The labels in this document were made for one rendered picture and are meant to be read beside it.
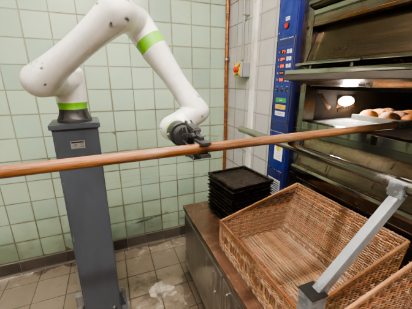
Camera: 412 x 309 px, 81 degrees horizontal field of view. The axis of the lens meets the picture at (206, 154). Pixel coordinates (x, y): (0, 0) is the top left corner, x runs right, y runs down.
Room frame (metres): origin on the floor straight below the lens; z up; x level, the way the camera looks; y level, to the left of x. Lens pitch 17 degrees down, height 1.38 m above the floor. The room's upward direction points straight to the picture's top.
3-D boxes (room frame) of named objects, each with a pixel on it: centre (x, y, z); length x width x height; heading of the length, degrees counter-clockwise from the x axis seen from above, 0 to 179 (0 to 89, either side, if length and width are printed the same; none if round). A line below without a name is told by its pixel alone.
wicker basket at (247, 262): (0.87, -0.39, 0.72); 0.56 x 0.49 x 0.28; 23
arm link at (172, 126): (0.92, 0.10, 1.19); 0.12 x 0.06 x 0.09; 113
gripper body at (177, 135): (0.85, 0.07, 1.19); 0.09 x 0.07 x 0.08; 23
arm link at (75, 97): (1.13, 0.63, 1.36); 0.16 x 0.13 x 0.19; 172
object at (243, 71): (1.82, -0.25, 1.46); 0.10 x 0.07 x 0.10; 22
